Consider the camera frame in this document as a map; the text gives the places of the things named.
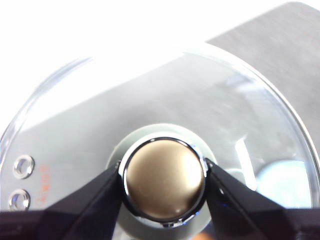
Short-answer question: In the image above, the glass lid with green knob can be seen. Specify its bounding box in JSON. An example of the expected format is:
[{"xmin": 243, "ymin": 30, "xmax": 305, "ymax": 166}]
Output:
[{"xmin": 0, "ymin": 42, "xmax": 320, "ymax": 240}]

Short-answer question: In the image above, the blue round plate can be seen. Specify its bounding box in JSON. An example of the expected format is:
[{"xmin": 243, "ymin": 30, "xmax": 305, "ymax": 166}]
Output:
[{"xmin": 256, "ymin": 159, "xmax": 313, "ymax": 210}]

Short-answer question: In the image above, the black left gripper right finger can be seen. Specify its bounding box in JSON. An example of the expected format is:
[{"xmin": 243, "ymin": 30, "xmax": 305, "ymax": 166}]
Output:
[{"xmin": 204, "ymin": 158, "xmax": 301, "ymax": 240}]

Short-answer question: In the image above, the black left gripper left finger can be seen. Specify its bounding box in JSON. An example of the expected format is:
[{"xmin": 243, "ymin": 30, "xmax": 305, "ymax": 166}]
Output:
[{"xmin": 37, "ymin": 163, "xmax": 126, "ymax": 240}]

